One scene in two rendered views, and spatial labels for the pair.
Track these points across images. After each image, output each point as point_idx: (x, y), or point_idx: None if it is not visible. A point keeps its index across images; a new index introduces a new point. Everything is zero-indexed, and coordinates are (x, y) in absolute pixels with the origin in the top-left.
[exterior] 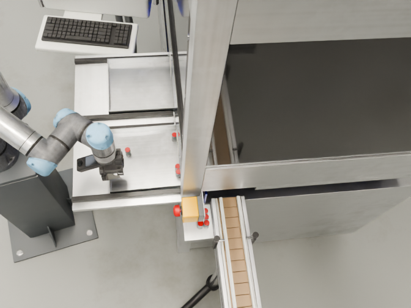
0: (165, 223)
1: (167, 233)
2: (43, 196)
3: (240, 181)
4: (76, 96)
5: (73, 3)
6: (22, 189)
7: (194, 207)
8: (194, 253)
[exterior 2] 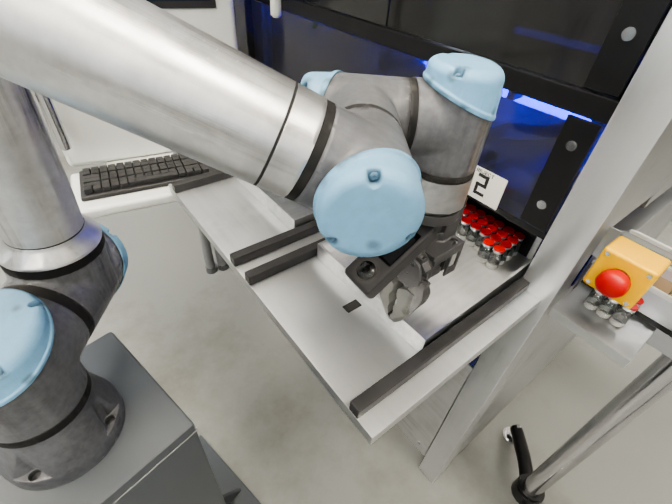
0: (382, 449)
1: (395, 461)
2: (200, 498)
3: (663, 171)
4: (210, 230)
5: (121, 141)
6: (157, 499)
7: (645, 251)
8: (452, 468)
